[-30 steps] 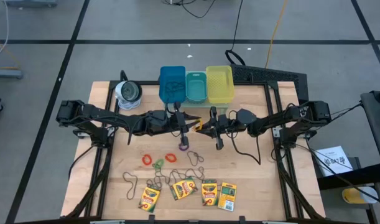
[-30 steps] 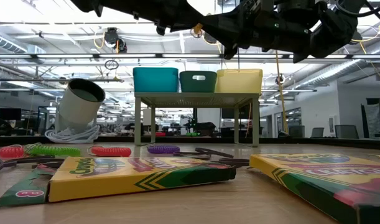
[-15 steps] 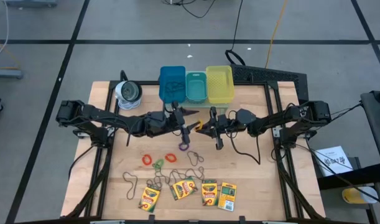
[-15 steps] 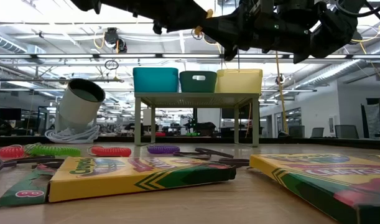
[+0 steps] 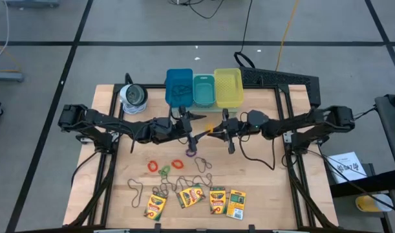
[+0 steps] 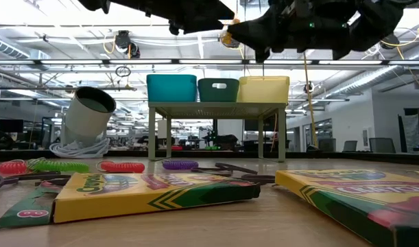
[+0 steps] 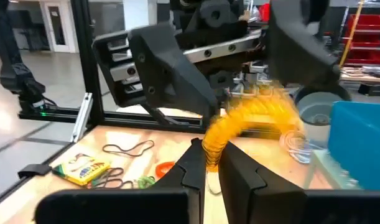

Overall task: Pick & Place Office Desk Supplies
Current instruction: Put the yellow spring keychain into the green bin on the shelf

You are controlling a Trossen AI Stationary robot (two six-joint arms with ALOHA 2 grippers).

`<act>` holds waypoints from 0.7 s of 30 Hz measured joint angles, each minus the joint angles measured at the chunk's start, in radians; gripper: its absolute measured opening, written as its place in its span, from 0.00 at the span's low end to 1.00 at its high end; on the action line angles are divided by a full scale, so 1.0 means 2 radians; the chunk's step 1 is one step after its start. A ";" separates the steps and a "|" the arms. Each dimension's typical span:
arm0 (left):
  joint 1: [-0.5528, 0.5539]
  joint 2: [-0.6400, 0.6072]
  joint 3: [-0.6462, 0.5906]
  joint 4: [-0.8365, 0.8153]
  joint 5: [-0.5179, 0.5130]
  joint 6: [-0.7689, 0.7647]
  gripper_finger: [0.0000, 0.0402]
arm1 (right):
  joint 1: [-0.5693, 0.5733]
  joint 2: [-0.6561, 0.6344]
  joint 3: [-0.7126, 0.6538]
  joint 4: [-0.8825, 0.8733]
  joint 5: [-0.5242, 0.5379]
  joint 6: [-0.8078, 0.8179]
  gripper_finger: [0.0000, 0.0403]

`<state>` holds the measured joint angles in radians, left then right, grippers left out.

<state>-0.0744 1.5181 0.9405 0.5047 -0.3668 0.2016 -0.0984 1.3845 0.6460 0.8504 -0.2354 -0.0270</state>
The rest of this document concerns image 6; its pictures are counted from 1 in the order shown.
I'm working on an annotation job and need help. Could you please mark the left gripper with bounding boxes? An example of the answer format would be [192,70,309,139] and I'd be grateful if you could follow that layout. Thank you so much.
[109,0,236,36]

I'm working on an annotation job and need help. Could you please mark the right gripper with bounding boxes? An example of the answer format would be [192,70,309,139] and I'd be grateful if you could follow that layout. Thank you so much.
[228,0,354,63]

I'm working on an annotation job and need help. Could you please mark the yellow-orange coil keychain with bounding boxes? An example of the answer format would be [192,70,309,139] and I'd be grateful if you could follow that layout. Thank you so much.
[219,17,243,49]

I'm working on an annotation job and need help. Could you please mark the purple coil keychain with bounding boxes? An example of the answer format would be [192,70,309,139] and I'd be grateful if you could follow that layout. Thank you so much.
[162,158,200,171]

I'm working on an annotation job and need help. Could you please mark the red coil keychain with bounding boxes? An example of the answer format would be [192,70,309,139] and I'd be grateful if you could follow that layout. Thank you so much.
[0,159,29,175]
[95,159,146,174]

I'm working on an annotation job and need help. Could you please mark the yellow Crayola crayon box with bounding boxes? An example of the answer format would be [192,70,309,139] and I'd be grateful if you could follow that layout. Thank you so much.
[0,172,262,231]
[274,168,419,247]

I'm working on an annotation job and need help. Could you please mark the green coil keychain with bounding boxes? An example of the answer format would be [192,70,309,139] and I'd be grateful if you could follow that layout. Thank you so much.
[26,156,91,174]

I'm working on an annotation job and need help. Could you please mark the grey office chair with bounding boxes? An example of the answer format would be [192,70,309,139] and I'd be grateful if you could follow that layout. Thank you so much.
[368,137,397,154]
[342,139,359,153]
[318,137,337,153]

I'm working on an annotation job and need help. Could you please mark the yellow plastic bin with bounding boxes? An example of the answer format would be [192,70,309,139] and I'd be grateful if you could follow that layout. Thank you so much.
[237,75,291,104]

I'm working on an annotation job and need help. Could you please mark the teal plastic bin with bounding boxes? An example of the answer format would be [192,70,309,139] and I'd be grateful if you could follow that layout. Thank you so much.
[197,78,241,103]

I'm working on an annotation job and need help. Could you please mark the blue plastic bin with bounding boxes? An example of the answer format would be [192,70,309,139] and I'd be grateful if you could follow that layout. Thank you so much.
[146,73,198,103]

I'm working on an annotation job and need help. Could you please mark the black computer monitor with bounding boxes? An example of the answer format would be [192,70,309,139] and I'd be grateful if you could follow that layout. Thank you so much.
[0,118,25,134]

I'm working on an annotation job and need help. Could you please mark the yellow hanging cable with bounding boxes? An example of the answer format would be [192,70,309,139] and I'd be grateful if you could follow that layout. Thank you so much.
[302,51,319,149]

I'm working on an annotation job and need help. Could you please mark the black ceiling cable reel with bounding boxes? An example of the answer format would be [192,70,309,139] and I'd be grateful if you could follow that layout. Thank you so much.
[113,30,141,59]

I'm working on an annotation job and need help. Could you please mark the ceiling light rail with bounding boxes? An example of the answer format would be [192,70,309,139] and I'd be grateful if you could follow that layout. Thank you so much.
[0,58,419,67]

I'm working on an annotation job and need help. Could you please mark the silver ventilation duct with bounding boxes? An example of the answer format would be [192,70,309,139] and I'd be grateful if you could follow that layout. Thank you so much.
[332,64,402,100]

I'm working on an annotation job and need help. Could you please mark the white coiled lamp cable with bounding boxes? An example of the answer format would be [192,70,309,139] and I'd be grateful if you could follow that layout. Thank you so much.
[49,137,111,160]

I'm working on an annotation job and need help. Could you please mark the black aluminium table frame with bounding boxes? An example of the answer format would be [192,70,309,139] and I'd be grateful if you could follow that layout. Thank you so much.
[0,148,419,166]

